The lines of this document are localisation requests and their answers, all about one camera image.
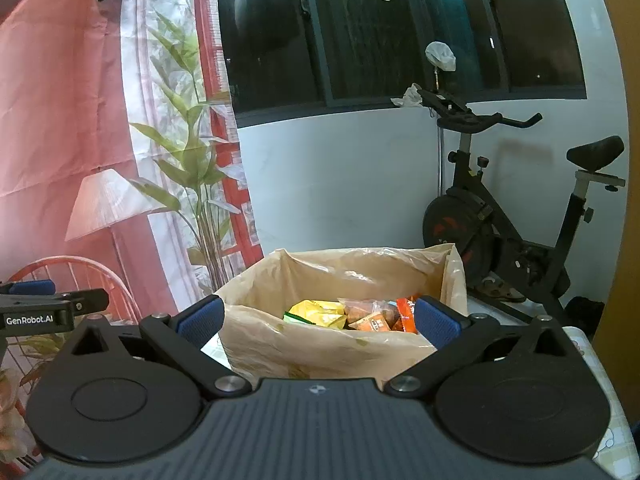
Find black floor object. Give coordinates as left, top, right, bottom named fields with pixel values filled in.
left=567, top=297, right=606, bottom=337

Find checked tablecloth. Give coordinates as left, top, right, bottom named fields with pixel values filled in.
left=202, top=327, right=640, bottom=480

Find clear packet of brown biscuits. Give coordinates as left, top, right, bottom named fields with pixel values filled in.
left=337, top=298, right=401, bottom=333

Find brown sandals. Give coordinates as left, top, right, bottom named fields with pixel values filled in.
left=475, top=280, right=527, bottom=304

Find thin metal pole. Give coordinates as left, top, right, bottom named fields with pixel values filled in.
left=435, top=70, right=446, bottom=196

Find yellow red snack packet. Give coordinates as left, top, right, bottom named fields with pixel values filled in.
left=284, top=299, right=347, bottom=331

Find crumpled white cloth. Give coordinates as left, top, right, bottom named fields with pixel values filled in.
left=391, top=84, right=426, bottom=109

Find dark window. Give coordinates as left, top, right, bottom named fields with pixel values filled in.
left=215, top=0, right=589, bottom=129

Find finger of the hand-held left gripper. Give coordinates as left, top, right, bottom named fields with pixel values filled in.
left=0, top=280, right=57, bottom=297
left=0, top=288, right=110, bottom=317

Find white plastic bag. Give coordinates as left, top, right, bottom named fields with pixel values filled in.
left=425, top=41, right=457, bottom=72

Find plastic-lined cardboard box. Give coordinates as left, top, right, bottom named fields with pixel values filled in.
left=214, top=244, right=469, bottom=392

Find black exercise bike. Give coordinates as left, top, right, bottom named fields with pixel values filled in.
left=417, top=87, right=627, bottom=322

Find small orange snack packet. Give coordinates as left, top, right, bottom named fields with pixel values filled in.
left=357, top=312, right=396, bottom=334

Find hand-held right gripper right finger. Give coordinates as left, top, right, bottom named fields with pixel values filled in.
left=384, top=295, right=581, bottom=402

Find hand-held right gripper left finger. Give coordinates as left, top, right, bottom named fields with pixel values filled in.
left=55, top=294, right=254, bottom=402

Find printed backdrop cloth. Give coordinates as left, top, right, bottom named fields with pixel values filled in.
left=0, top=0, right=266, bottom=466

